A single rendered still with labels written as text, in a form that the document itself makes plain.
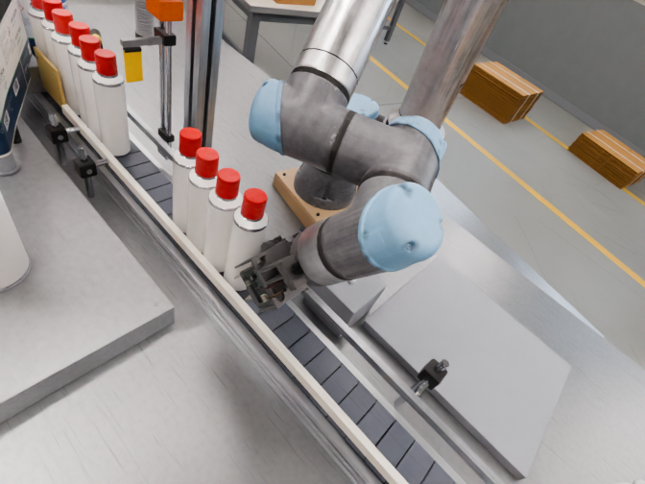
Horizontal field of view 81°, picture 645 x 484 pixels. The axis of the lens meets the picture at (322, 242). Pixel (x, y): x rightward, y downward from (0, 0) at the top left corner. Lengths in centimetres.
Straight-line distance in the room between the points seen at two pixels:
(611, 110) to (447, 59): 515
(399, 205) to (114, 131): 65
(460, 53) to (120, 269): 64
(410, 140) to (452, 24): 29
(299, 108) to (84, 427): 50
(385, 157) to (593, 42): 553
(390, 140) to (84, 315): 50
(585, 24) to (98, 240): 571
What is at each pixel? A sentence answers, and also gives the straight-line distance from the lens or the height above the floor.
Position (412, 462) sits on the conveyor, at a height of 88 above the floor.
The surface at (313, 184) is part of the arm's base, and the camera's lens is 85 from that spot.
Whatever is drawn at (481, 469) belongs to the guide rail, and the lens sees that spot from 61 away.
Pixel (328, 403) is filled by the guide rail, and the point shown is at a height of 92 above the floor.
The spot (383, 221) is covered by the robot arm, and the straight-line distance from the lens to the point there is 33.
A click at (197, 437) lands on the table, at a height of 83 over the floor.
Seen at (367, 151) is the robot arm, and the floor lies 123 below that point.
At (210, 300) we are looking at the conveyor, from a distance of 67.
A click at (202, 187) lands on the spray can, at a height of 104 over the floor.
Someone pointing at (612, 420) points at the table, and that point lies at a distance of 103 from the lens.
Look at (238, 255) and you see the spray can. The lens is 60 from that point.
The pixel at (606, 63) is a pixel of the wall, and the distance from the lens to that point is 583.
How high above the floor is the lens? 144
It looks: 45 degrees down
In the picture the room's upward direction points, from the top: 23 degrees clockwise
